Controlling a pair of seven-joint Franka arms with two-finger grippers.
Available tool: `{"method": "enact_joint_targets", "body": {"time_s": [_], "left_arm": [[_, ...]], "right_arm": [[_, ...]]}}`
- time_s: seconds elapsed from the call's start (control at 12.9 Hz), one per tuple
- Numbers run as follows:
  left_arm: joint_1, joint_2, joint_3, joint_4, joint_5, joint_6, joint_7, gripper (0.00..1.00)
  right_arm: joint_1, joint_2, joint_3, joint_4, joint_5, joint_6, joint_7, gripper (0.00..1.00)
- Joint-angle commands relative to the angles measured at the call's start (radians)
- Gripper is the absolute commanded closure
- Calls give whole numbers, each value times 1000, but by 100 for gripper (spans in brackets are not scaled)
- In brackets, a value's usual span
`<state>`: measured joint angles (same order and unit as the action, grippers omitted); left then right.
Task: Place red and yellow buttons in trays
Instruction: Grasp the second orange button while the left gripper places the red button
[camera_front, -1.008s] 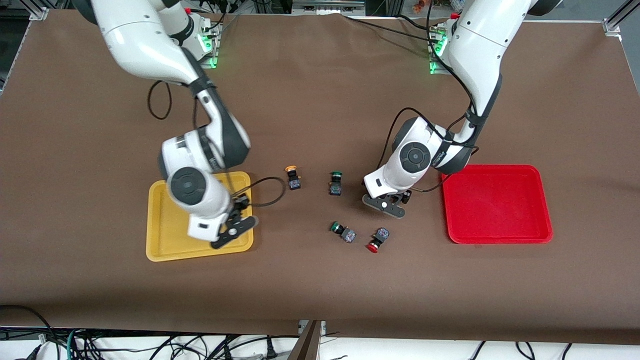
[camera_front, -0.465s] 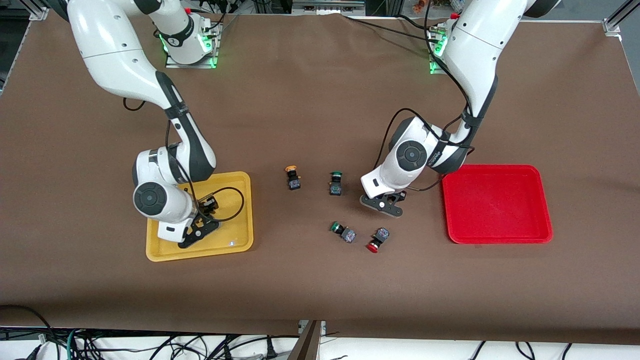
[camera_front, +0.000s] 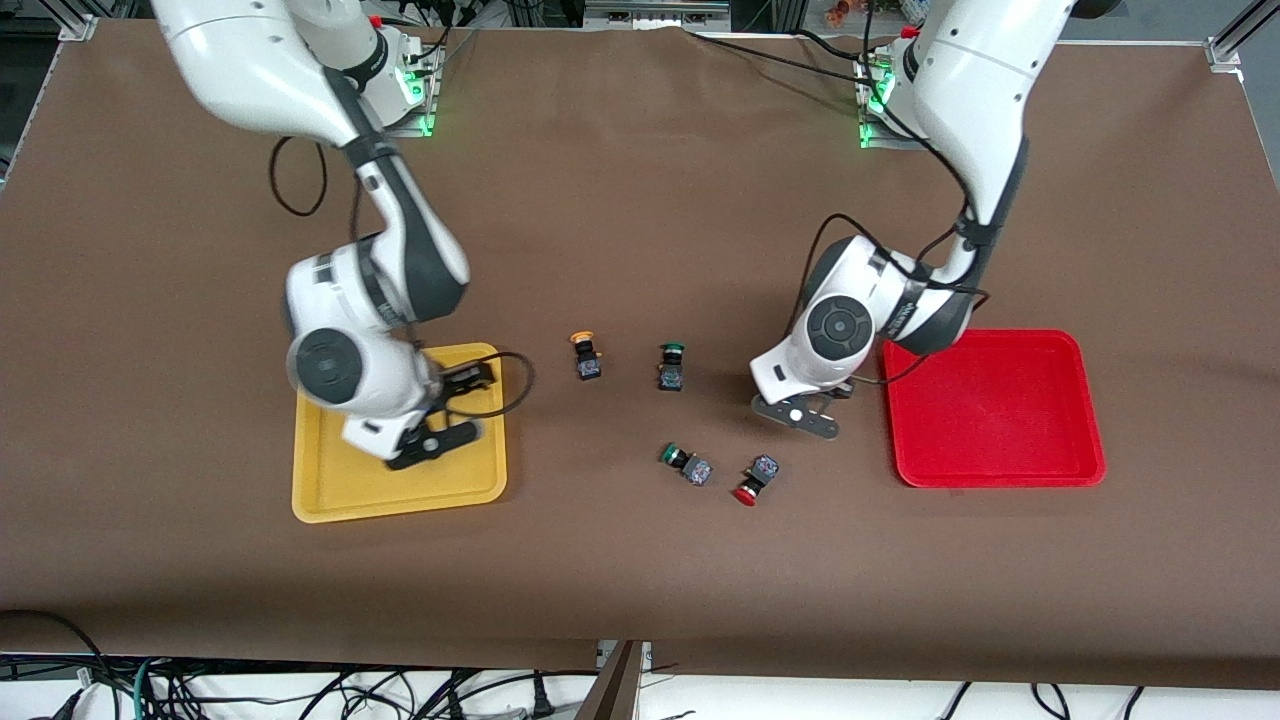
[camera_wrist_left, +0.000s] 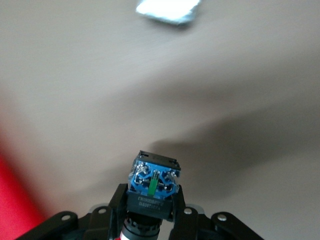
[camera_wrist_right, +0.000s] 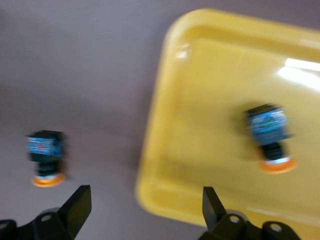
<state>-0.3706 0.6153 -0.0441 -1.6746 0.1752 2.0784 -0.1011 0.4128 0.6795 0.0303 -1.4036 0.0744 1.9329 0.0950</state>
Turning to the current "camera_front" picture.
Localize red push button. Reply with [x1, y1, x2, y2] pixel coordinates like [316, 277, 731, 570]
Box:
[731, 454, 781, 506]

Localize yellow plastic tray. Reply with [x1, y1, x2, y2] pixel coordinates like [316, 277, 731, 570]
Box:
[291, 343, 509, 524]

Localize red plastic tray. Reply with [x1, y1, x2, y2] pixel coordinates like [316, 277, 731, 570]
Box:
[881, 329, 1107, 489]

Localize brown table cloth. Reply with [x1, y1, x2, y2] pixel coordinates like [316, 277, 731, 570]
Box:
[0, 22, 1280, 691]

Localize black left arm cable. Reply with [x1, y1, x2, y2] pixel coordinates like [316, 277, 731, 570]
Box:
[785, 100, 991, 387]

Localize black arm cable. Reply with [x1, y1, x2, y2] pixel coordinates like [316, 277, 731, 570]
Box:
[785, 100, 991, 387]
[267, 135, 537, 419]

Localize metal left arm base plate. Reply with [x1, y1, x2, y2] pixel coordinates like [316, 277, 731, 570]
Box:
[858, 55, 926, 151]

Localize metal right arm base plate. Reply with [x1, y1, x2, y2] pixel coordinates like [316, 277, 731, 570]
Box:
[385, 40, 443, 138]

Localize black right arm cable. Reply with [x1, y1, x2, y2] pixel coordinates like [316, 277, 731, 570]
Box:
[267, 135, 537, 419]

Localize brown wooden post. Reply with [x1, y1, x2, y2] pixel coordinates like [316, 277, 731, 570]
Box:
[578, 640, 646, 720]

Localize thin black table cable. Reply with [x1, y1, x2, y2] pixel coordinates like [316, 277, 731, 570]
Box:
[685, 28, 886, 79]

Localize thick black floor cable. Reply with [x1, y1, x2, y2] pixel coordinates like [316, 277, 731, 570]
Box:
[0, 609, 106, 701]

